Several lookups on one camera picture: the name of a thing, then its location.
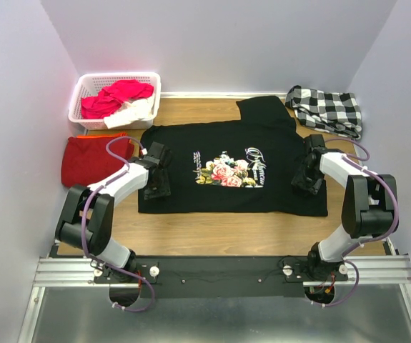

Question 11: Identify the black floral print t-shirt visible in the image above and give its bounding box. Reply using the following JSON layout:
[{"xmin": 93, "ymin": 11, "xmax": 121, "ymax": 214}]
[{"xmin": 138, "ymin": 96, "xmax": 328, "ymax": 217}]

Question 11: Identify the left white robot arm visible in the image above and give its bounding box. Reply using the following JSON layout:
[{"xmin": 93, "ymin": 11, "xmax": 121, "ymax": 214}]
[{"xmin": 55, "ymin": 142, "xmax": 172, "ymax": 281}]

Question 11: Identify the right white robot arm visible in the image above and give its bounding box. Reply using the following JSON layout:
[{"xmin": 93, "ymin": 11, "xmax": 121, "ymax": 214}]
[{"xmin": 291, "ymin": 134, "xmax": 399, "ymax": 281}]

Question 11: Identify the folded orange garment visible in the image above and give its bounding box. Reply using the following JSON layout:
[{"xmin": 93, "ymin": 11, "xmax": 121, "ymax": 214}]
[{"xmin": 75, "ymin": 132, "xmax": 128, "ymax": 151}]

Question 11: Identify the black white checkered shirt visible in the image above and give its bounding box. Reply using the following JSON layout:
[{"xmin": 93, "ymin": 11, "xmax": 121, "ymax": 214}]
[{"xmin": 284, "ymin": 85, "xmax": 362, "ymax": 139}]

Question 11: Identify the folded dark red t-shirt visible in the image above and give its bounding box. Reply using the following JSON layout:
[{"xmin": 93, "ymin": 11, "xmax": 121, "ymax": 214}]
[{"xmin": 61, "ymin": 137, "xmax": 124, "ymax": 188}]

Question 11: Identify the white garment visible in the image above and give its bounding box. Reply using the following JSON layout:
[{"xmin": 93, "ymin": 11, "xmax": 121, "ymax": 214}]
[{"xmin": 104, "ymin": 96, "xmax": 154, "ymax": 129}]

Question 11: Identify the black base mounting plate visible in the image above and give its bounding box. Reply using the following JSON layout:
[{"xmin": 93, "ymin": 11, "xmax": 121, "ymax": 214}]
[{"xmin": 94, "ymin": 255, "xmax": 348, "ymax": 302}]

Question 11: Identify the pink red garment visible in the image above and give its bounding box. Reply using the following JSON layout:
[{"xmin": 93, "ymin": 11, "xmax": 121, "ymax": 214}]
[{"xmin": 81, "ymin": 79, "xmax": 154, "ymax": 119}]

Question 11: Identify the white plastic laundry basket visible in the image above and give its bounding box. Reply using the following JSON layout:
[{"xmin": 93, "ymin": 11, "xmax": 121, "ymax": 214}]
[{"xmin": 68, "ymin": 71, "xmax": 162, "ymax": 130}]

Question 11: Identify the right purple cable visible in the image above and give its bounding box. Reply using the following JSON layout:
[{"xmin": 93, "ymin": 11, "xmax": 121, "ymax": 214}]
[{"xmin": 310, "ymin": 139, "xmax": 401, "ymax": 309}]

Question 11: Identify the purple cable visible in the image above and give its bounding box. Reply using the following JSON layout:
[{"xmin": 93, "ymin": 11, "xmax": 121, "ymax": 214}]
[
  {"xmin": 82, "ymin": 137, "xmax": 157, "ymax": 313},
  {"xmin": 310, "ymin": 139, "xmax": 401, "ymax": 309}
]

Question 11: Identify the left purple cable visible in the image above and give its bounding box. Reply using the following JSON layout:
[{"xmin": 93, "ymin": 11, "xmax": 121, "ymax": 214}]
[{"xmin": 82, "ymin": 137, "xmax": 157, "ymax": 313}]

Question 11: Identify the white wall trim strip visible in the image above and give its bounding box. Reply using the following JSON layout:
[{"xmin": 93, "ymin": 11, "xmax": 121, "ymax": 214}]
[{"xmin": 161, "ymin": 91, "xmax": 287, "ymax": 99}]

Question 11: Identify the aluminium frame rail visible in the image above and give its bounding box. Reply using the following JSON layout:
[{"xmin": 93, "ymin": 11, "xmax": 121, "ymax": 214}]
[{"xmin": 16, "ymin": 189, "xmax": 411, "ymax": 343}]

